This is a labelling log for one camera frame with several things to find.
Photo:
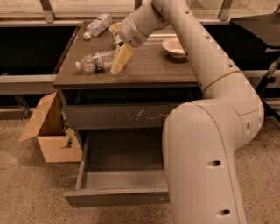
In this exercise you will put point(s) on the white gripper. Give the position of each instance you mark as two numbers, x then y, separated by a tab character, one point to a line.
130	31

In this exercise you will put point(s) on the clear plastic water bottle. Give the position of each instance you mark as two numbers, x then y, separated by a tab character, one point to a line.
96	62

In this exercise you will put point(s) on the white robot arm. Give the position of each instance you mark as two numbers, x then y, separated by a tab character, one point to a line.
199	137

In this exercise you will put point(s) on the white labelled plastic bottle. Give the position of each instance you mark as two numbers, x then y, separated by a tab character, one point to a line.
98	26

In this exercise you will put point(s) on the grey drawer cabinet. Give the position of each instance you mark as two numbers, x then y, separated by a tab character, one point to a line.
126	95

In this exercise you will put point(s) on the scratched grey middle drawer front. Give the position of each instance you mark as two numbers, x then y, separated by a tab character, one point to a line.
118	116

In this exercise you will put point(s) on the open grey bottom drawer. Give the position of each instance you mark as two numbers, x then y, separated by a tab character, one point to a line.
120	167

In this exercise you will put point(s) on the white shallow bowl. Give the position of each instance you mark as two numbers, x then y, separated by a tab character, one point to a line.
174	48

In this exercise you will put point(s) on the metal window railing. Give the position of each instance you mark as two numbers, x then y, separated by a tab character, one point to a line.
58	11

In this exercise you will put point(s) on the open cardboard box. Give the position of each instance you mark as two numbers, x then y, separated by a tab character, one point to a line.
57	143

